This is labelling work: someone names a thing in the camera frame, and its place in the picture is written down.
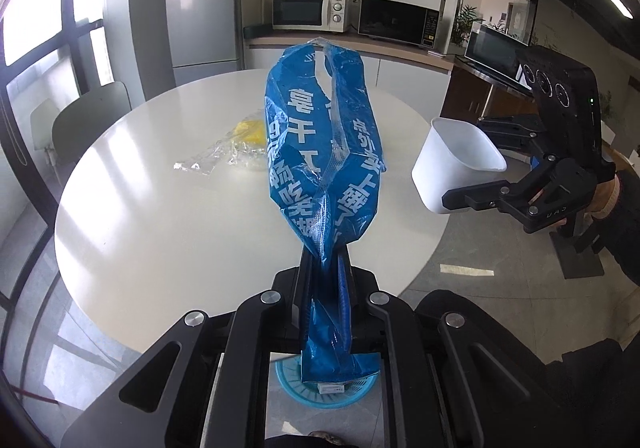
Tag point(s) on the blue plastic bag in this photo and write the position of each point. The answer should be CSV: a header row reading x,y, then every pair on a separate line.
x,y
310,152

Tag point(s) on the round white table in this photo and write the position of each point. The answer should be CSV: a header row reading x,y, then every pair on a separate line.
x,y
150,228

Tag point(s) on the white microwave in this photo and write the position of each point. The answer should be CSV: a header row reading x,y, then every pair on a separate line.
x,y
300,12

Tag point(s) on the white chair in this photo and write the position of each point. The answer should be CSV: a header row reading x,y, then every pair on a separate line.
x,y
42,120

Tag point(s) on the clear yellow printed wrapper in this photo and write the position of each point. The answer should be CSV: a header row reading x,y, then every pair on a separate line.
x,y
247,133

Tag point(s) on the dark wooden cabinet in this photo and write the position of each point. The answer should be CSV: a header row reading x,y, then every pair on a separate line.
x,y
465,97

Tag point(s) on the glass fish tank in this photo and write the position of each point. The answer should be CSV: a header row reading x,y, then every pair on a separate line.
x,y
492,50

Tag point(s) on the black framed glass doors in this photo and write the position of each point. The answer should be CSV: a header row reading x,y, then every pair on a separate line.
x,y
70,17

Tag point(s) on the white plastic cup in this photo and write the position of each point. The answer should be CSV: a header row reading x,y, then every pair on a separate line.
x,y
450,162

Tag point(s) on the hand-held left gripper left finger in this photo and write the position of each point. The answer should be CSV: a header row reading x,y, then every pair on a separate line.
x,y
306,278

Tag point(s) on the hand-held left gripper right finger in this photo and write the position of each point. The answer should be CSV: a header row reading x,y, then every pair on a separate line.
x,y
345,288

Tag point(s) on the blue mesh wastebasket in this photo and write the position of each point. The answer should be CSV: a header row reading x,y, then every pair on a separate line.
x,y
320,400

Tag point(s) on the green potted plant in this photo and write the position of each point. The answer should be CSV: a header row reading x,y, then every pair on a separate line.
x,y
467,22

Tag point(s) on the kitchen counter with white cabinets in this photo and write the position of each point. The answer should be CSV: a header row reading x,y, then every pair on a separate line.
x,y
400,72

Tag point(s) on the black microwave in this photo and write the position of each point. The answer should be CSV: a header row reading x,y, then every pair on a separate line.
x,y
390,20

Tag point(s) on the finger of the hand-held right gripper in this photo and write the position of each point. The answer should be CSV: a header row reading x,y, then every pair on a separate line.
x,y
510,125
475,200

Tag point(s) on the person's right forearm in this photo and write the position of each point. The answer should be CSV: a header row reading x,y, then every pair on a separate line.
x,y
625,238

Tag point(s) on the silver refrigerator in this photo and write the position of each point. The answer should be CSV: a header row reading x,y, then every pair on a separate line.
x,y
205,17

